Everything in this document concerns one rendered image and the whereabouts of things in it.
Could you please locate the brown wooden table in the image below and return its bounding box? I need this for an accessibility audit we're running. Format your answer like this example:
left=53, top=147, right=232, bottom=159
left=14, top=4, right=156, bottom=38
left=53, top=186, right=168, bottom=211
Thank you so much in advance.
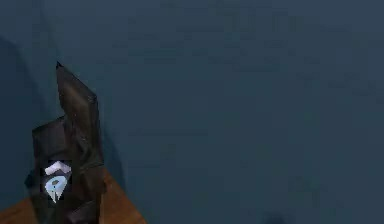
left=0, top=166, right=148, bottom=224

